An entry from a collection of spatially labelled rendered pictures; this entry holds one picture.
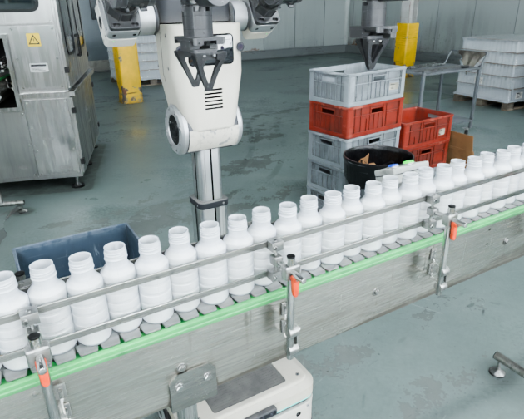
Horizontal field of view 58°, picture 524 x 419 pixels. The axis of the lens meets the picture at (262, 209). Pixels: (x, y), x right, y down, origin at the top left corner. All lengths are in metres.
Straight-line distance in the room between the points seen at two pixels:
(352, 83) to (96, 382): 2.73
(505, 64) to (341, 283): 7.18
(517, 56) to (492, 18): 5.08
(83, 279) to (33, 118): 3.76
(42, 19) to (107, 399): 3.76
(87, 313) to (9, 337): 0.12
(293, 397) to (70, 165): 3.31
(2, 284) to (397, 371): 1.87
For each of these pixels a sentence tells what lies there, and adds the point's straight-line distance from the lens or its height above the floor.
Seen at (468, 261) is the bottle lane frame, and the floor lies 0.88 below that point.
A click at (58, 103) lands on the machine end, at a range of 4.49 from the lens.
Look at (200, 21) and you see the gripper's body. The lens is 0.96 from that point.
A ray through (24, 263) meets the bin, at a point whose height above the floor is 0.90.
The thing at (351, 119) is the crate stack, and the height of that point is 0.80.
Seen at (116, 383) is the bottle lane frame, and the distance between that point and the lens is 0.95.
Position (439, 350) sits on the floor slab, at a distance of 2.54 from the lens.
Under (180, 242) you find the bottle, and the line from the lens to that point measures 0.89.
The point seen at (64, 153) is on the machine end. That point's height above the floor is 0.35.
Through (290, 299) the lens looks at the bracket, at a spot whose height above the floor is 1.01.
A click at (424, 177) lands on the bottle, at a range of 1.24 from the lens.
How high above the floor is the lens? 1.55
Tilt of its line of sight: 24 degrees down
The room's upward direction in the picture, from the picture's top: 1 degrees counter-clockwise
